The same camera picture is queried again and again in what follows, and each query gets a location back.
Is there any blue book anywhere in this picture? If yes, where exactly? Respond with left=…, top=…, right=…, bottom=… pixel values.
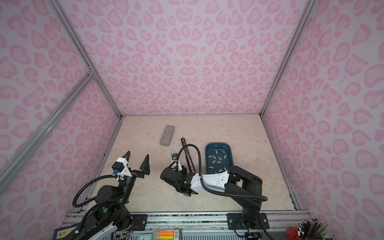
left=53, top=224, right=79, bottom=240

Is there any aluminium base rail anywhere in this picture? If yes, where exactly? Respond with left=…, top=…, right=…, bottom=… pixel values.
left=61, top=209, right=313, bottom=240

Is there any teal plastic tray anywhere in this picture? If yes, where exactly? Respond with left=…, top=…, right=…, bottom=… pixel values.
left=205, top=142, right=234, bottom=175

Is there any grey stone block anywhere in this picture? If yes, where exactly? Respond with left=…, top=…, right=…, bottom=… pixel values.
left=160, top=125, right=176, bottom=146

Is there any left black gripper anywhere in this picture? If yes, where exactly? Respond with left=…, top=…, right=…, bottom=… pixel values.
left=116, top=152, right=149, bottom=206

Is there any orange highlighter box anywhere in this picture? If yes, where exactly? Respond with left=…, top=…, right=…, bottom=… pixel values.
left=153, top=229, right=183, bottom=240

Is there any black stapler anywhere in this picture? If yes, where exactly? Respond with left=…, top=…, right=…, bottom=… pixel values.
left=181, top=138, right=196, bottom=174

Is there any pencil holder with pencils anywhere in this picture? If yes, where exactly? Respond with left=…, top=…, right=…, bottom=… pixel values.
left=297, top=218, right=336, bottom=240

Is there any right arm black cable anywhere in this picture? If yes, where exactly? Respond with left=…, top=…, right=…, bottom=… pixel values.
left=175, top=143, right=269, bottom=202

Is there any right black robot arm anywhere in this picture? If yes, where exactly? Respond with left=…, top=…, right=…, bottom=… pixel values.
left=160, top=166, right=270, bottom=230

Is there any red container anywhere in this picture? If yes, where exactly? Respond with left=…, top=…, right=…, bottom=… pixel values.
left=286, top=226, right=300, bottom=240

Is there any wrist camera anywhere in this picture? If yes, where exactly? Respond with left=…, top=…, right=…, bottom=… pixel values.
left=112, top=158, right=133, bottom=180
left=170, top=154, right=182, bottom=172

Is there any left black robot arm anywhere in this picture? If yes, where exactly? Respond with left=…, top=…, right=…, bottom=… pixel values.
left=64, top=151, right=150, bottom=240

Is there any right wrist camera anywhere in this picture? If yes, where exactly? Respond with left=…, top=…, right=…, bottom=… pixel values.
left=170, top=154, right=182, bottom=172

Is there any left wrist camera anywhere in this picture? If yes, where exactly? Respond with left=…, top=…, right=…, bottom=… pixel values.
left=112, top=158, right=133, bottom=180

